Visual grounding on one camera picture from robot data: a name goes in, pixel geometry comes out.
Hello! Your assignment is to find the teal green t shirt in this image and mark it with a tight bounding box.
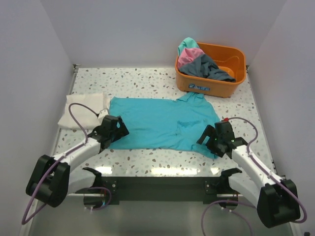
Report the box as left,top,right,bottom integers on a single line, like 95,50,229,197
177,37,199,56

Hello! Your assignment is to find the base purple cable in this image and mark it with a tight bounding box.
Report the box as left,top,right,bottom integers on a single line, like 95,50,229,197
85,186,112,211
200,199,258,236

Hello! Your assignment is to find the orange plastic basket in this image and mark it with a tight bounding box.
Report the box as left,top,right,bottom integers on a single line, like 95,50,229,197
175,41,246,98

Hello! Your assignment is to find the folded cream t shirt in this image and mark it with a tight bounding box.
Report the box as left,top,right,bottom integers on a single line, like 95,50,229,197
58,93,112,129

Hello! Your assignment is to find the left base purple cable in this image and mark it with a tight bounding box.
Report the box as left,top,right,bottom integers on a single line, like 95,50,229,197
85,186,112,211

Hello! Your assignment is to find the pink t shirt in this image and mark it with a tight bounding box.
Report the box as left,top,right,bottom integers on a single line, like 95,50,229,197
177,48,205,69

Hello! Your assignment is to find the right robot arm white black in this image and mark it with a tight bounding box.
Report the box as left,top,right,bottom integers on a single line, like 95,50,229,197
197,118,305,228

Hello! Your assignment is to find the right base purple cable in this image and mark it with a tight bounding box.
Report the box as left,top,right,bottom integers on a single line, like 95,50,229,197
200,199,258,236

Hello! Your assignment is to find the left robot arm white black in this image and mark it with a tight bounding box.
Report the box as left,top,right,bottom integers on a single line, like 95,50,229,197
26,115,129,207

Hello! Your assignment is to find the dark grey t shirt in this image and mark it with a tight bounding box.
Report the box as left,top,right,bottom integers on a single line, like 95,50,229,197
179,54,236,83

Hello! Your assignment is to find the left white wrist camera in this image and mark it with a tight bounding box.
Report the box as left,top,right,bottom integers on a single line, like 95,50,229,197
97,109,109,121

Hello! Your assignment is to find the turquoise blue t shirt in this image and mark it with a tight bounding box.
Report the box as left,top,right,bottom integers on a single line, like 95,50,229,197
110,92,220,159

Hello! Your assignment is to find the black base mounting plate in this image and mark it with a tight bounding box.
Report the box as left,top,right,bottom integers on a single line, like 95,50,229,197
73,176,248,207

